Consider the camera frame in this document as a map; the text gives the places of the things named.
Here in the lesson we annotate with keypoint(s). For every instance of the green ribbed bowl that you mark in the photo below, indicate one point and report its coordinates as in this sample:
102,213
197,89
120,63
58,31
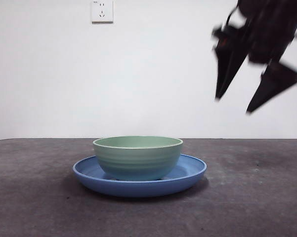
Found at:
138,160

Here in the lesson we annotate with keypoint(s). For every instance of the blue round plate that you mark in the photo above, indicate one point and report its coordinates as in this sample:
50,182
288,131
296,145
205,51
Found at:
138,188

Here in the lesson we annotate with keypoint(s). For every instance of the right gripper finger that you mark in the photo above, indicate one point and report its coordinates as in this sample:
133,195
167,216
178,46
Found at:
267,93
227,71

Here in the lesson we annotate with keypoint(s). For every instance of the white wall socket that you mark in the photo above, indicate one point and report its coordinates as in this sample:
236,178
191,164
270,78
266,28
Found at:
102,12

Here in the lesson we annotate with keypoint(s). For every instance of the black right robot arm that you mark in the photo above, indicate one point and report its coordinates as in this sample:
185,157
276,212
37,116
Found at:
269,27

